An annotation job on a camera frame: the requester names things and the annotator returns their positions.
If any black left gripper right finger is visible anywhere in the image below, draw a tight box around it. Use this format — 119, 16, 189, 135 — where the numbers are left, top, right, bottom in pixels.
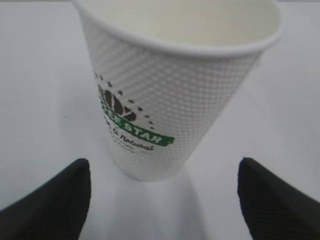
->
237, 157, 320, 240

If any white paper cup green logo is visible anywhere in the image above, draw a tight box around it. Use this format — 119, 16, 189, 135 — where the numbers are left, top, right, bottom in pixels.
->
73, 0, 283, 182

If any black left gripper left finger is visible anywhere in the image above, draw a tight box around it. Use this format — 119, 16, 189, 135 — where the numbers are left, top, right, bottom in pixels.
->
0, 158, 91, 240

